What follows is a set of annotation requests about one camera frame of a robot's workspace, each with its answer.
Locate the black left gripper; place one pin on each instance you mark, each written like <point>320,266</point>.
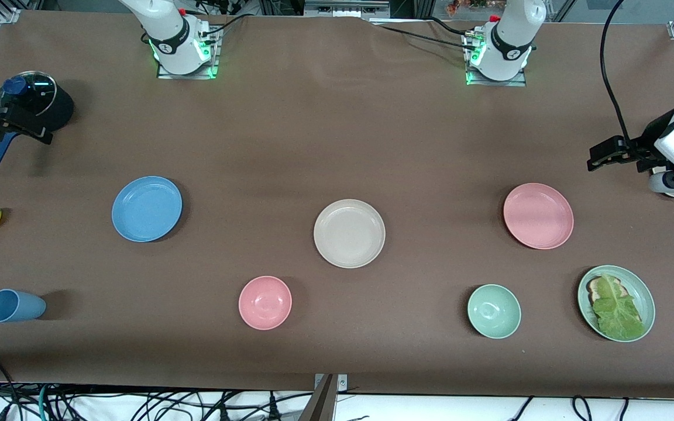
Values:
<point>650,141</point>

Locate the pink plate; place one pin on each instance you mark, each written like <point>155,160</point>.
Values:
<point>538,216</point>

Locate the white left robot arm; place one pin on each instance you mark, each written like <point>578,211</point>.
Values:
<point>509,41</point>

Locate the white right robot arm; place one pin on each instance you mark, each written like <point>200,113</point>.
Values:
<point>172,35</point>

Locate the glass lid with blue knob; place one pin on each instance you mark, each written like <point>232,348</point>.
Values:
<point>35,90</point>

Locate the bread slice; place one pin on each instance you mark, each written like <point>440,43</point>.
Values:
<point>593,287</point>

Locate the blue plate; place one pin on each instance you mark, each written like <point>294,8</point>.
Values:
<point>147,209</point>

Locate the green plate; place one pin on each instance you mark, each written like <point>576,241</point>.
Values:
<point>644,304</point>

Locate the green lettuce leaf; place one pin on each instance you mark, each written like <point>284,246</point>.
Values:
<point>618,313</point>

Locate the blue cup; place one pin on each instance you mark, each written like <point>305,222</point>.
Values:
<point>12,306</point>

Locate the green bowl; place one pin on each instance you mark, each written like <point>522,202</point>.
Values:
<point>494,311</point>

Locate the beige plate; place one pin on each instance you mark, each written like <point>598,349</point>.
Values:
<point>349,233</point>

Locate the brown table cover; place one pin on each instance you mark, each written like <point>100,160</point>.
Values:
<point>337,146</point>

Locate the pink bowl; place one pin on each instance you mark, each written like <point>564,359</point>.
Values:
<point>265,303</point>

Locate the grey metal rail box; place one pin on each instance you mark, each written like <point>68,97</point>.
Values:
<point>346,7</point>

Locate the metal table edge bracket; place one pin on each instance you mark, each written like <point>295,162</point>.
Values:
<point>325,397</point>

